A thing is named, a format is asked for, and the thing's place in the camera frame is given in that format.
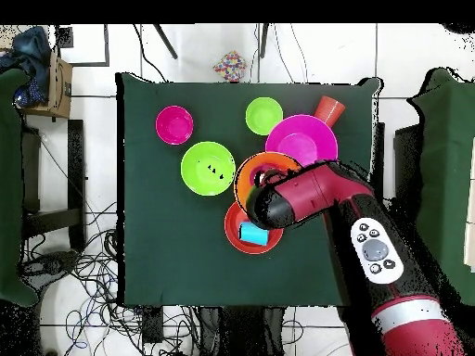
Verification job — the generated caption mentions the large orange bowl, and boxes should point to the large orange bowl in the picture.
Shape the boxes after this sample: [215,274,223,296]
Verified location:
[233,151,303,216]

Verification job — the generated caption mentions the red-orange bowl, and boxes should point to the red-orange bowl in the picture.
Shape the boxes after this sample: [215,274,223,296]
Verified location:
[224,201,285,256]

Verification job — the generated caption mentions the blue cup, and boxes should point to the blue cup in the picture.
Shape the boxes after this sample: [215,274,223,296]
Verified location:
[237,221,270,247]

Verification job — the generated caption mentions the large green bowl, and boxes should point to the large green bowl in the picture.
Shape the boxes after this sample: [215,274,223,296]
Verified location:
[180,141,237,197]

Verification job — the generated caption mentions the large pink bowl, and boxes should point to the large pink bowl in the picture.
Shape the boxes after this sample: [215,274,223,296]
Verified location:
[264,113,340,168]

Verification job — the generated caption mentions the small green bowl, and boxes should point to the small green bowl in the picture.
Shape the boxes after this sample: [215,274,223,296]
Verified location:
[245,96,284,136]

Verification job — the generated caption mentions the red-orange cup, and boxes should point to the red-orange cup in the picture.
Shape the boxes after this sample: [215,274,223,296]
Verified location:
[313,95,347,129]

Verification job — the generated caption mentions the dark green table cloth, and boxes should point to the dark green table cloth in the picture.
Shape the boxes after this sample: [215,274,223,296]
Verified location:
[115,71,383,309]

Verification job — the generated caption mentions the small pink bowl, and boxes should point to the small pink bowl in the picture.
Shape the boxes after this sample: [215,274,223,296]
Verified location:
[154,105,195,146]

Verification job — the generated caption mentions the colourful patterned box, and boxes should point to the colourful patterned box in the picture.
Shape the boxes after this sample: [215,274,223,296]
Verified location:
[212,50,248,83]

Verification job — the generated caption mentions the black power strip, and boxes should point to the black power strip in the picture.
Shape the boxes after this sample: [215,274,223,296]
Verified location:
[142,307,164,344]

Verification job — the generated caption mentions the black tripod leg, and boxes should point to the black tripod leg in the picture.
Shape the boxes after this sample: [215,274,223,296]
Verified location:
[259,23,269,58]
[153,23,178,59]

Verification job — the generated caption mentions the brown cardboard box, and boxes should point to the brown cardboard box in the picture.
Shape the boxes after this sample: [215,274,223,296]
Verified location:
[19,47,74,120]

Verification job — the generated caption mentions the green cloth covered side table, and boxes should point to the green cloth covered side table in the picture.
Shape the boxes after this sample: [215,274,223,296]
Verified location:
[0,68,40,308]
[405,67,475,307]

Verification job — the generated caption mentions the blue cloth bundle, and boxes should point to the blue cloth bundle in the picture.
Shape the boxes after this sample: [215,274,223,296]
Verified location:
[0,25,53,107]

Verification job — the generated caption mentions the tangle of black cables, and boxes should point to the tangle of black cables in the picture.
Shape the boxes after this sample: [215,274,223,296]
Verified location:
[21,201,201,356]

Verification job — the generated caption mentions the thin black cable loop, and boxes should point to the thin black cable loop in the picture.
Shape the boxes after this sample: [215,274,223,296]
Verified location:
[281,319,304,345]

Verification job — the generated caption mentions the black metal frame stand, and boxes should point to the black metal frame stand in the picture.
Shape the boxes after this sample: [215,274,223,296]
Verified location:
[370,121,424,209]
[21,119,87,253]

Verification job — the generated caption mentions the thin black square frame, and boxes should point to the thin black square frame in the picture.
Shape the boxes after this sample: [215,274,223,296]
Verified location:
[55,23,110,68]

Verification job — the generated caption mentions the black pedestal leg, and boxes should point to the black pedestal leg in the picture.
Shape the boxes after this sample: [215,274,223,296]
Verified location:
[18,249,81,294]

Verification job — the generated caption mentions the blue cable loop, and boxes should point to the blue cable loop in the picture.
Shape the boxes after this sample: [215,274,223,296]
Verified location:
[65,310,91,350]

